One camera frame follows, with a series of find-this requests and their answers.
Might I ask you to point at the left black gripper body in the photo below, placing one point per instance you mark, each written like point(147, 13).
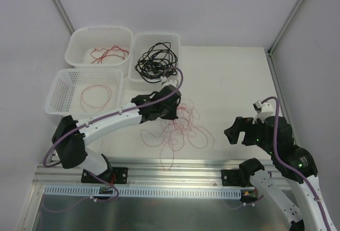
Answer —
point(170, 108)

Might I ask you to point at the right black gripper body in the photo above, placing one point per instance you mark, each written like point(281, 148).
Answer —
point(246, 133)

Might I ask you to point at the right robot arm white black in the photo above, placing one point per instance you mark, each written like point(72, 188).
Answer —
point(274, 136)

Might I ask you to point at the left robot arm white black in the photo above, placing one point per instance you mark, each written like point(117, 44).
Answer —
point(72, 137)

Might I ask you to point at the white perforated rectangular basket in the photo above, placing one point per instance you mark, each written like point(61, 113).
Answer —
point(152, 54)

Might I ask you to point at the white slotted basket front left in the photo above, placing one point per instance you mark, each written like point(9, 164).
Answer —
point(85, 91)

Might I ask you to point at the white solid plastic tub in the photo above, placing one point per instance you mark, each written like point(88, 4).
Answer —
point(107, 46)

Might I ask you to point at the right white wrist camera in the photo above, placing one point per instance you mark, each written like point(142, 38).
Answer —
point(264, 110)

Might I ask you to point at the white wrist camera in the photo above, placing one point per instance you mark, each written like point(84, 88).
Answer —
point(264, 110)
point(166, 81)

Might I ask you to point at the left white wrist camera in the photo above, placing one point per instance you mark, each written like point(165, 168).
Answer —
point(166, 81)

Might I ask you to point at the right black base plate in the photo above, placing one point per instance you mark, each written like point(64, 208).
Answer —
point(231, 177)

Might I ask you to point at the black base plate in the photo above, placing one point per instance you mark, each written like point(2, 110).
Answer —
point(115, 175)
point(231, 177)

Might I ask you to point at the aluminium mounting rail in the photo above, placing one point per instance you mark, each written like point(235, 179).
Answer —
point(183, 173)

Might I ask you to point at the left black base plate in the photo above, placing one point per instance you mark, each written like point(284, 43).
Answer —
point(115, 175)

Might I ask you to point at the white slotted cable duct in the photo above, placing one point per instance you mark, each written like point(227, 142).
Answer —
point(144, 192)

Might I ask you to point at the right aluminium frame post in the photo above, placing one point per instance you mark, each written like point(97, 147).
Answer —
point(287, 23)

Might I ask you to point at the aluminium frame post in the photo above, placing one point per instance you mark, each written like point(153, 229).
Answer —
point(64, 16)
point(287, 23)

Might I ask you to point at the left aluminium frame post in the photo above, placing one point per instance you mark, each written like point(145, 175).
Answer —
point(64, 16)

